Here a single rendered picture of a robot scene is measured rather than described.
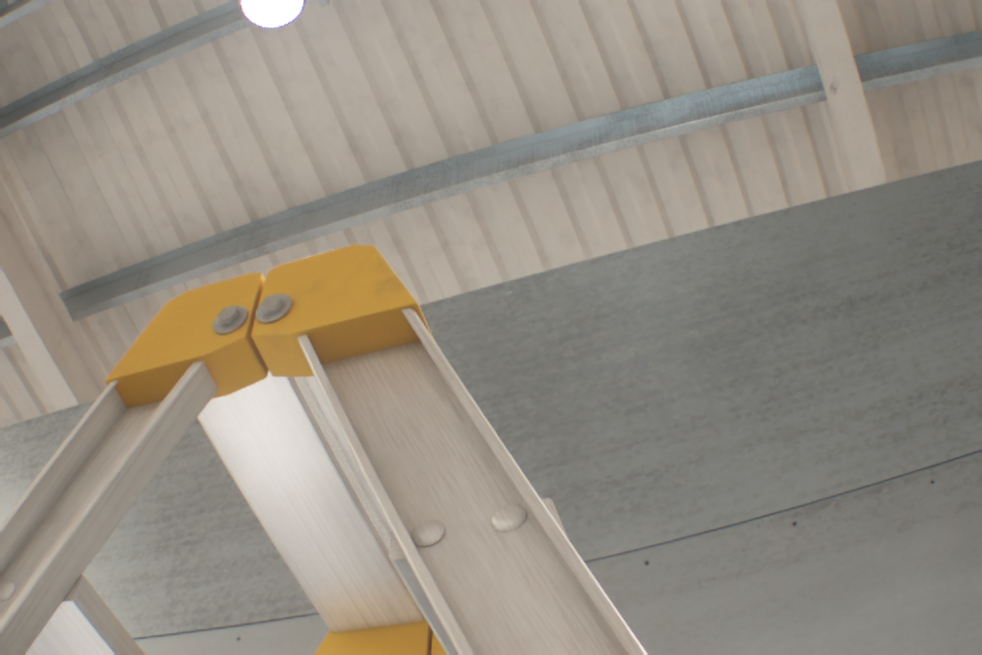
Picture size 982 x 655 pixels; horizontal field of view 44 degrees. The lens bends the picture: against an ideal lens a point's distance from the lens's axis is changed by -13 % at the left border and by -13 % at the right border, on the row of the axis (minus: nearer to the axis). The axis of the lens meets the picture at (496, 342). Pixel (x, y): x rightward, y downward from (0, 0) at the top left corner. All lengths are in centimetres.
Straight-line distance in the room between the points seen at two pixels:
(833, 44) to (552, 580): 617
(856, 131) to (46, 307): 501
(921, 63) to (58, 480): 686
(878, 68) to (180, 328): 675
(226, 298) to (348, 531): 20
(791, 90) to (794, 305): 569
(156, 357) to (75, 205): 753
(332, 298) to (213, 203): 732
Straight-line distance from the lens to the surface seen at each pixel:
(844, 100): 686
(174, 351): 83
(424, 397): 74
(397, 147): 769
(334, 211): 784
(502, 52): 737
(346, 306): 78
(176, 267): 823
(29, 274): 842
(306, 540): 97
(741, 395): 163
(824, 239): 182
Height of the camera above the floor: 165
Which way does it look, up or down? 50 degrees up
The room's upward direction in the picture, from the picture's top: 3 degrees clockwise
